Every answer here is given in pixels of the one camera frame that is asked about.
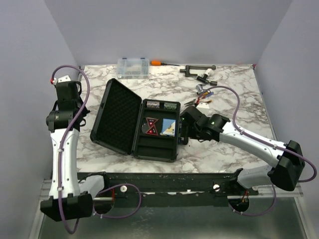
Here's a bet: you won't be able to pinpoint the blue playing card deck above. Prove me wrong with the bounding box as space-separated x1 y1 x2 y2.
160 119 176 137

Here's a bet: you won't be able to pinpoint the green blue poker chip stack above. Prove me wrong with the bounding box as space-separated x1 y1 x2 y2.
163 102 177 110

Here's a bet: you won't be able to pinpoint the orange blue poker chip stack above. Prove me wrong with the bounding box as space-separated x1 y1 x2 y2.
146 101 160 109

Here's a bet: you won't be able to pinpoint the red triangle all-in button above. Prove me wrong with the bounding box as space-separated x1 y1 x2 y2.
146 118 158 127
146 126 158 136

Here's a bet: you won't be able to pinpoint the black foam lined carry case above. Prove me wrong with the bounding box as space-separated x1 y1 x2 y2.
90 79 181 162

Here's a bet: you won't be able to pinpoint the clear round dealer button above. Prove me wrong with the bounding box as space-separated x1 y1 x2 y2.
141 123 149 134

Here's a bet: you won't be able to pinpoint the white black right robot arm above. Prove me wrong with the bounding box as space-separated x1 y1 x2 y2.
181 106 305 195

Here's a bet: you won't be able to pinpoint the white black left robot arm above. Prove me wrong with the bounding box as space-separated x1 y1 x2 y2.
40 77 111 222

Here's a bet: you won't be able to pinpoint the yellow black pliers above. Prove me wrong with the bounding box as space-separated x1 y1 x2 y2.
184 96 212 107

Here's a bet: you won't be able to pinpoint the black metal puller tool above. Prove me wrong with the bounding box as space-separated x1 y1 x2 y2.
179 65 216 77

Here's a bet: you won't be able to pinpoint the white cylinder connector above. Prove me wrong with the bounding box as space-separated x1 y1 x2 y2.
204 68 213 77

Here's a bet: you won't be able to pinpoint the clear plastic screw box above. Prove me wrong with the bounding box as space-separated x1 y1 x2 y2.
116 58 150 79

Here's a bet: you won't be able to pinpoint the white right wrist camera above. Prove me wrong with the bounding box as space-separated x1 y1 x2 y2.
197 102 210 110

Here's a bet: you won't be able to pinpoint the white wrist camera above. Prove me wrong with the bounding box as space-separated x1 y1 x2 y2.
197 102 210 110
57 75 71 83

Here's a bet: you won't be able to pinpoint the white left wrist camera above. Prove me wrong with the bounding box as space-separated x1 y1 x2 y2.
57 75 71 83

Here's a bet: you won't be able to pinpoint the clear handle red screwdriver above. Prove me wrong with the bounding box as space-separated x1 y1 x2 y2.
199 91 214 100

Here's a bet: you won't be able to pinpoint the black T-handle tool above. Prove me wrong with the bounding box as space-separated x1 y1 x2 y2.
196 75 218 86

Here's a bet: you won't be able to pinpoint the aluminium rail frame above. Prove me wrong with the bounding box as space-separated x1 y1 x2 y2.
39 176 304 200

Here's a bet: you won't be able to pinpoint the orange handle screwdriver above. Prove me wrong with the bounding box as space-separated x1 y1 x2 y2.
150 60 179 66

